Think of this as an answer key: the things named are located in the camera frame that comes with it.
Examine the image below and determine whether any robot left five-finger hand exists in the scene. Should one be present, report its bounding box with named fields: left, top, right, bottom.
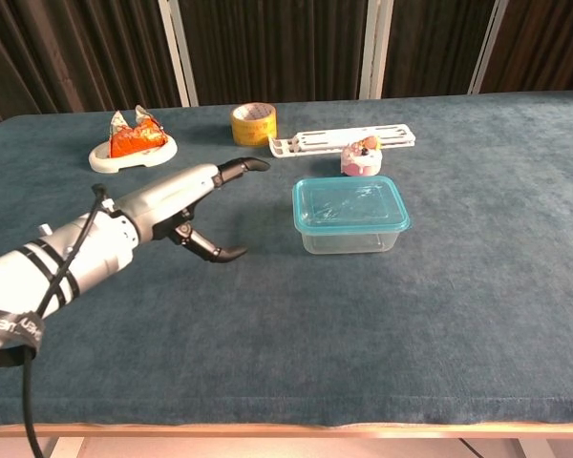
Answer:
left=116, top=156, right=271, bottom=265

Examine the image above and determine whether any teal container lid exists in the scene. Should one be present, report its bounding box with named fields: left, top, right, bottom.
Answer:
left=291, top=175, right=411, bottom=236

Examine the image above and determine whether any clear plastic container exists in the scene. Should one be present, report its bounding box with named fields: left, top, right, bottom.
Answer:
left=299, top=228, right=402, bottom=256

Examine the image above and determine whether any white oval dish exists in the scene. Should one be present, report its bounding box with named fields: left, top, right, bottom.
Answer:
left=88, top=135, right=179, bottom=174

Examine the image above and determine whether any orange snack bag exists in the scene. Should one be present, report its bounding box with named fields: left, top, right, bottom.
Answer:
left=108, top=105, right=169, bottom=158

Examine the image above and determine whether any yellow tape roll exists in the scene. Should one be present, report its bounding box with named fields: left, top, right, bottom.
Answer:
left=230, top=101, right=278, bottom=147

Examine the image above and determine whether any white slotted plastic rack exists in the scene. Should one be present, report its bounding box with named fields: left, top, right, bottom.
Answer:
left=268, top=123, right=417, bottom=158

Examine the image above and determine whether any blue velvet table cloth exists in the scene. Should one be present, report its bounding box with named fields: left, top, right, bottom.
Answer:
left=0, top=90, right=573, bottom=427

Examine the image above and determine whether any dark ribbed curtain panel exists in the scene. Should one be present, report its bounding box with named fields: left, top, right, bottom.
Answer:
left=384, top=0, right=496, bottom=99
left=179, top=0, right=369, bottom=106
left=0, top=0, right=180, bottom=128
left=479, top=0, right=573, bottom=94

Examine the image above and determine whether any pink toy cake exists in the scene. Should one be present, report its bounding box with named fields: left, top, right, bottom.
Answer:
left=339, top=135, right=383, bottom=178

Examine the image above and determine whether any white partition frame post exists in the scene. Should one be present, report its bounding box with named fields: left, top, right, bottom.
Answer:
left=360, top=0, right=395, bottom=100
left=158, top=0, right=200, bottom=107
left=467, top=0, right=510, bottom=95

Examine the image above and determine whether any black printed strap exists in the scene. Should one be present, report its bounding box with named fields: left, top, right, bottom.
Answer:
left=0, top=307, right=47, bottom=352

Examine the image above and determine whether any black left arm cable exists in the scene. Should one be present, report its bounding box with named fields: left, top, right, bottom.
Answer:
left=22, top=183, right=109, bottom=458

